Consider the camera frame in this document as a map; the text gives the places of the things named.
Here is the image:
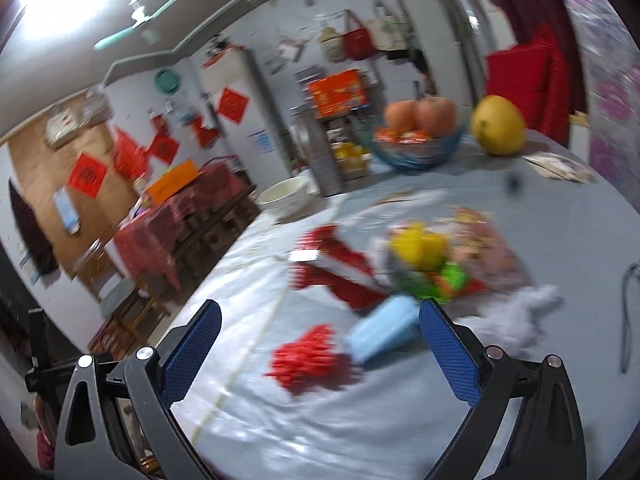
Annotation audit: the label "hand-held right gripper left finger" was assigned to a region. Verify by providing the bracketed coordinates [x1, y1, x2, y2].
[54, 299, 223, 480]

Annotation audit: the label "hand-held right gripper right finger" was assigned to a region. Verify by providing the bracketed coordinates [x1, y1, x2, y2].
[419, 298, 587, 480]

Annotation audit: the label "light blue packet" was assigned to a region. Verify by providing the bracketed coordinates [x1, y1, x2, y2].
[345, 295, 420, 365]

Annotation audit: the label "red foam fruit net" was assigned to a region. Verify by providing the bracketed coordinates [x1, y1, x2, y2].
[264, 324, 361, 397]

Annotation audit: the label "red printed carton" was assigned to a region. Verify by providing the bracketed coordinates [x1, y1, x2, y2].
[87, 320, 146, 356]

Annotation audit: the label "white crumpled tissue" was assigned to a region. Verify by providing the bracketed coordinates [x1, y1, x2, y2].
[482, 284, 563, 351]

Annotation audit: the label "wooden chair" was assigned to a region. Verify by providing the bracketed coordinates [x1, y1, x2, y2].
[75, 242, 171, 331]

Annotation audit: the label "pink clear snack bag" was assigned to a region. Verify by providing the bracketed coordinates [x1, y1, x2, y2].
[370, 205, 533, 301]

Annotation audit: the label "white tablecloth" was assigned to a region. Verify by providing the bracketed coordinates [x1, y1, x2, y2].
[170, 130, 640, 480]

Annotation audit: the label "table with red cloth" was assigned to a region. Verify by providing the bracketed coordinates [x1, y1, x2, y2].
[114, 162, 256, 291]

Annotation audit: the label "dark wooden bench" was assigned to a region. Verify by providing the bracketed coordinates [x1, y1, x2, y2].
[172, 195, 261, 276]

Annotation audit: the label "red paper box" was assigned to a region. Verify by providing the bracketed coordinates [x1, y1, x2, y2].
[290, 225, 386, 311]

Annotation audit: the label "blue white paper sheet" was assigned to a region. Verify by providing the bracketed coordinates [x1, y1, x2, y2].
[54, 187, 81, 233]

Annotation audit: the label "brown wooden door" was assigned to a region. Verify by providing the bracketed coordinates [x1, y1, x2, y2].
[7, 120, 151, 281]

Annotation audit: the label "orange cardboard box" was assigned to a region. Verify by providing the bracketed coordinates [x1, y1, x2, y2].
[145, 159, 201, 206]

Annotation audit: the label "large red diamond paper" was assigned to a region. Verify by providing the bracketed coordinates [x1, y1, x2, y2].
[67, 152, 108, 198]

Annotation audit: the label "white ceramic bowl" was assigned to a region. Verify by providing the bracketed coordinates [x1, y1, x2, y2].
[256, 176, 313, 218]

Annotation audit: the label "blue glass fruit bowl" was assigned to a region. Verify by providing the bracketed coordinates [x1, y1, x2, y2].
[356, 122, 465, 170]

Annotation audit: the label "small red diamond paper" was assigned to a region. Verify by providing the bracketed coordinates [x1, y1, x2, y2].
[148, 132, 179, 163]

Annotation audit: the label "red hanging knot decoration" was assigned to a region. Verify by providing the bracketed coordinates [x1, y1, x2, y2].
[112, 127, 148, 178]

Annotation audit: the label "paper cards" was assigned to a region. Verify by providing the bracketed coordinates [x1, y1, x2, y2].
[522, 150, 596, 183]

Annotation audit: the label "small blue fridge poster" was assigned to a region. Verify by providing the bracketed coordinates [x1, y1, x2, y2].
[247, 130, 275, 157]

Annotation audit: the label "yellow pomelo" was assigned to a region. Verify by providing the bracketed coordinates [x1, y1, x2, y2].
[470, 94, 527, 156]

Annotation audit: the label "metal thermos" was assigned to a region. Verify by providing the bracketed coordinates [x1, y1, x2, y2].
[292, 107, 346, 197]

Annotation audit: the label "red apple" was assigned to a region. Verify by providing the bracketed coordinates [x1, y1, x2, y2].
[415, 96, 460, 137]
[385, 100, 421, 132]

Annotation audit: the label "red diamond paper on refrigerator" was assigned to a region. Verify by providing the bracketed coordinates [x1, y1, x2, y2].
[216, 87, 250, 123]

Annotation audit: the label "white refrigerator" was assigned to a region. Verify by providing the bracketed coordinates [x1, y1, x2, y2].
[200, 47, 291, 196]

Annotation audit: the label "red printed gift box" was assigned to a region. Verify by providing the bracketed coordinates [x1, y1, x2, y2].
[306, 71, 368, 117]

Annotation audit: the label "green ceiling fan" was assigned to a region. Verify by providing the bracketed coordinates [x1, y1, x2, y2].
[95, 0, 188, 51]

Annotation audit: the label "red tote bag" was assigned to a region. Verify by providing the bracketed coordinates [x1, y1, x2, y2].
[341, 10, 377, 61]

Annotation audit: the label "white printed tote bag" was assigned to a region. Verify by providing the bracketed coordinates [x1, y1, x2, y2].
[367, 0, 411, 51]

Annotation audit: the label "beige woven bag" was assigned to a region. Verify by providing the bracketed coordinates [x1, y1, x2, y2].
[317, 25, 343, 63]

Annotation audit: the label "floral curtain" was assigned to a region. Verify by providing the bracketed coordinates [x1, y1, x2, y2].
[545, 0, 640, 176]

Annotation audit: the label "grey cable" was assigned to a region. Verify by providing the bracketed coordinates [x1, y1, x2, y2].
[619, 266, 640, 375]

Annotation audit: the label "red wall ornament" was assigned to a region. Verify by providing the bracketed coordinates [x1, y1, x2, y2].
[194, 115, 218, 148]

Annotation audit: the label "teal wall plate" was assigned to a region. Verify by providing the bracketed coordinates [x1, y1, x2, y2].
[154, 67, 182, 93]

